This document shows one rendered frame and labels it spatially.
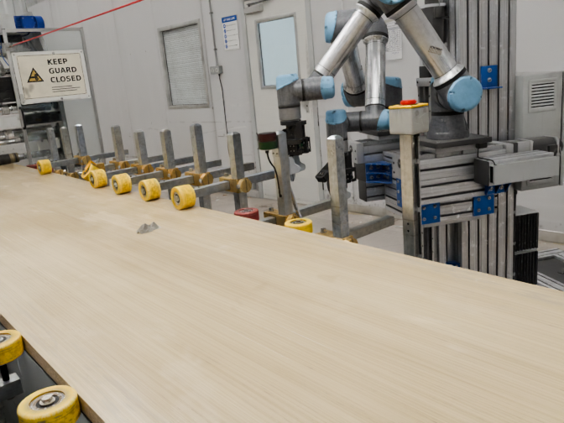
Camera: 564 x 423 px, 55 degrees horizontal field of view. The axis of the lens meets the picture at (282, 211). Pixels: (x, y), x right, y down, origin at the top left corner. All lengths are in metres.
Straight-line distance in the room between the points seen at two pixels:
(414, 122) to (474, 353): 0.66
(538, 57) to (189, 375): 3.59
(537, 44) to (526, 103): 1.76
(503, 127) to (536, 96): 0.17
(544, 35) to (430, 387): 3.50
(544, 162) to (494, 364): 1.37
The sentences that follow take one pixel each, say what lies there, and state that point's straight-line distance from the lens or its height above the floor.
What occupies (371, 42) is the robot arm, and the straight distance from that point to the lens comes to 2.16.
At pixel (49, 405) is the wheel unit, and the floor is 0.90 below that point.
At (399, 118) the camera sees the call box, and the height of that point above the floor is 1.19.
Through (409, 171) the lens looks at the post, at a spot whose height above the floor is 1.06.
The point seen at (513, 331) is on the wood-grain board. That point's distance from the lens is 0.95.
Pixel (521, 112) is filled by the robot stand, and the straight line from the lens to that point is 2.40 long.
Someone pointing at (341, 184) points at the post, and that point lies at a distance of 1.59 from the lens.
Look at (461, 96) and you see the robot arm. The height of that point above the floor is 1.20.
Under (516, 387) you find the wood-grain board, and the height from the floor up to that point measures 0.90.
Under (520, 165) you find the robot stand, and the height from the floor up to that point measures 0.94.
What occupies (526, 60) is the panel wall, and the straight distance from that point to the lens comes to 4.16.
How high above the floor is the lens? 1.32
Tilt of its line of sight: 14 degrees down
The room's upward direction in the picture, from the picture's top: 5 degrees counter-clockwise
